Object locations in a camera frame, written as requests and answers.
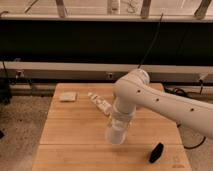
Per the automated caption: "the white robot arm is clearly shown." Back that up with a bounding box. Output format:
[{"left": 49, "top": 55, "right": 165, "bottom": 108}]
[{"left": 113, "top": 69, "right": 213, "bottom": 139}]

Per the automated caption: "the black eraser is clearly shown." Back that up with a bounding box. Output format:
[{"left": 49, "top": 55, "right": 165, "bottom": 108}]
[{"left": 149, "top": 143, "right": 164, "bottom": 163}]

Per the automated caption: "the white plastic bottle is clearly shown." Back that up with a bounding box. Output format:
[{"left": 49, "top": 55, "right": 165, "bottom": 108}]
[{"left": 88, "top": 92, "right": 112, "bottom": 117}]

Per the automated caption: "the beige sponge pad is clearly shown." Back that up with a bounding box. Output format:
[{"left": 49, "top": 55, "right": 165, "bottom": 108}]
[{"left": 59, "top": 92, "right": 77, "bottom": 102}]

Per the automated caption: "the black floor cable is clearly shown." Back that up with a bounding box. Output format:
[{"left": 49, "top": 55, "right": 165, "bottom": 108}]
[{"left": 164, "top": 86, "right": 207, "bottom": 150}]

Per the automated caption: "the black hanging cable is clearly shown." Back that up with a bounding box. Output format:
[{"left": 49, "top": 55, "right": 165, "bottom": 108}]
[{"left": 137, "top": 12, "right": 165, "bottom": 70}]

